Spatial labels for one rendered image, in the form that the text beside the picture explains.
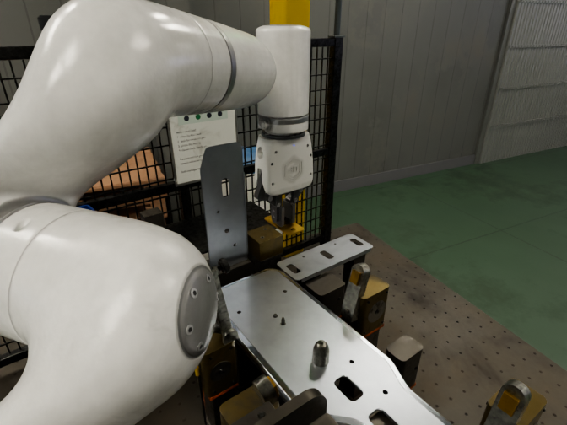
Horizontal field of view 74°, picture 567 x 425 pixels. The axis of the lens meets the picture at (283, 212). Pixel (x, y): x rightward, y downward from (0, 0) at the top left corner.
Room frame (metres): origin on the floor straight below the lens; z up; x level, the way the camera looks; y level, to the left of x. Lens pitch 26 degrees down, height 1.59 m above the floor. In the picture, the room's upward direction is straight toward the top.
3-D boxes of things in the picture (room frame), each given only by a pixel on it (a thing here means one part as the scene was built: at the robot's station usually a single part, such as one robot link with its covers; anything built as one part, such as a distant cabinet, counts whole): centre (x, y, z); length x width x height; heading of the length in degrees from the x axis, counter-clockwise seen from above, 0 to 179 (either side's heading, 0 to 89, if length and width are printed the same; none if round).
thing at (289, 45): (0.64, 0.00, 1.53); 0.09 x 0.08 x 0.13; 70
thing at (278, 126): (0.64, 0.00, 1.44); 0.09 x 0.08 x 0.03; 126
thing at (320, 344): (0.54, -0.07, 1.02); 0.03 x 0.03 x 0.07
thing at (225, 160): (0.86, 0.15, 1.17); 0.12 x 0.01 x 0.34; 126
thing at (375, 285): (0.72, -0.21, 0.87); 0.12 x 0.07 x 0.35; 126
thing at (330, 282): (0.82, -0.12, 0.84); 0.12 x 0.07 x 0.28; 126
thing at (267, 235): (0.94, 0.06, 0.88); 0.08 x 0.08 x 0.36; 36
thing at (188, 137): (1.15, 0.24, 1.30); 0.23 x 0.02 x 0.31; 126
